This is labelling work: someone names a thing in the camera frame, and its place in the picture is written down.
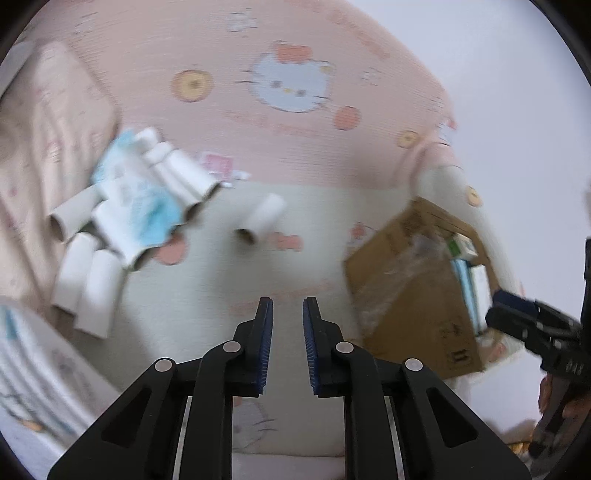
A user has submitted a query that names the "person's right hand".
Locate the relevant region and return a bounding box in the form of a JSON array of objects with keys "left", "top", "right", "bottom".
[{"left": 538, "top": 374, "right": 588, "bottom": 432}]

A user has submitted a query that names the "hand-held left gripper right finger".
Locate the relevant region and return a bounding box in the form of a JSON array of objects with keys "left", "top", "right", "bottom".
[{"left": 303, "top": 296, "right": 532, "bottom": 480}]

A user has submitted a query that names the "blue face mask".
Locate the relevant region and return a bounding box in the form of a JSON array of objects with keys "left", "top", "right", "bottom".
[{"left": 91, "top": 130, "right": 183, "bottom": 247}]

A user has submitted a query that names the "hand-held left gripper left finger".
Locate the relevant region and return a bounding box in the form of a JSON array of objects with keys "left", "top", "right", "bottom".
[{"left": 46, "top": 296, "right": 274, "bottom": 480}]

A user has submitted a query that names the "brown cardboard box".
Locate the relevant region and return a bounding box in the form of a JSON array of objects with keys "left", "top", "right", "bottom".
[{"left": 344, "top": 196, "right": 506, "bottom": 380}]

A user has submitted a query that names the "large green white cartoon box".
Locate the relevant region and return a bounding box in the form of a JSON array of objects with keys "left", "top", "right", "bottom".
[{"left": 445, "top": 233, "right": 478, "bottom": 261}]

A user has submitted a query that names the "white printed cloth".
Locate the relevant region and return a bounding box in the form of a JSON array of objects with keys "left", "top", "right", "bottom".
[{"left": 0, "top": 300, "right": 121, "bottom": 462}]

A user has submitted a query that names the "light blue flat box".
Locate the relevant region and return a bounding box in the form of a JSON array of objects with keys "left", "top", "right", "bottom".
[{"left": 452, "top": 258, "right": 481, "bottom": 333}]

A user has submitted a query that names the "pale pink quilt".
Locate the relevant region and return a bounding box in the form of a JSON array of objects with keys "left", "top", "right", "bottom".
[{"left": 0, "top": 41, "right": 116, "bottom": 301}]

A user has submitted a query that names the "pile of white paper rolls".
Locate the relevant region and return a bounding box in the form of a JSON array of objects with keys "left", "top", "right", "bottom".
[{"left": 48, "top": 127, "right": 222, "bottom": 337}]

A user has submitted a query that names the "pink white cartoon mat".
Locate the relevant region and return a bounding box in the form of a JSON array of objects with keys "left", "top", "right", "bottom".
[{"left": 0, "top": 0, "right": 532, "bottom": 480}]

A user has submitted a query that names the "pink cartoon sticker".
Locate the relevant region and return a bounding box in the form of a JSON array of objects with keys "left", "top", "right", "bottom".
[{"left": 198, "top": 152, "right": 250, "bottom": 188}]

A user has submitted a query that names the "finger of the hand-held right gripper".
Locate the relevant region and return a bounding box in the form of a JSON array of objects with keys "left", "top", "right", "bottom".
[
  {"left": 485, "top": 305, "right": 555, "bottom": 356},
  {"left": 492, "top": 288, "right": 580, "bottom": 333}
]

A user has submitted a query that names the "white lined notebook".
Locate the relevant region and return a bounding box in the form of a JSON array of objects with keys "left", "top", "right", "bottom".
[{"left": 471, "top": 265, "right": 491, "bottom": 319}]

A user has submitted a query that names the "white paper roll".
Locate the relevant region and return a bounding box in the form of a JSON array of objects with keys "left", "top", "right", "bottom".
[{"left": 235, "top": 193, "right": 287, "bottom": 245}]

